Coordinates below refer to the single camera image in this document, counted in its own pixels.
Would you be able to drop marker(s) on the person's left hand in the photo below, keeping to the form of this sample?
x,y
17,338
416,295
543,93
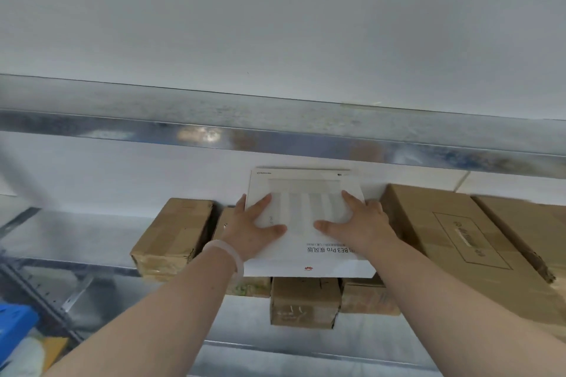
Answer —
x,y
247,231

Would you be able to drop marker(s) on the blue perforated cart platform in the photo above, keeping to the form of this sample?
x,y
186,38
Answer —
x,y
15,323

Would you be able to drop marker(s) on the person's left forearm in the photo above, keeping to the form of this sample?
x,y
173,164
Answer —
x,y
155,323

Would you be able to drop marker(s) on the large brown box printed square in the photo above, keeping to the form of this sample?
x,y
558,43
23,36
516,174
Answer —
x,y
442,222

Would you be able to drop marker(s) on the person's right forearm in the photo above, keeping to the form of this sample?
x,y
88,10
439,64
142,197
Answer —
x,y
442,301

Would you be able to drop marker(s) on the person's right hand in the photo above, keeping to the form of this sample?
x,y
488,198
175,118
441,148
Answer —
x,y
362,231

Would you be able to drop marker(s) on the white router box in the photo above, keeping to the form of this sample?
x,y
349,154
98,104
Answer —
x,y
300,182

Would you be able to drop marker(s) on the metal shelving rack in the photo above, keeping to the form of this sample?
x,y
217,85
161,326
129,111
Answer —
x,y
283,125

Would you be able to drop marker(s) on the yellow printed cardboard box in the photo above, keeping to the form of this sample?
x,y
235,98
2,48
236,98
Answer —
x,y
26,359

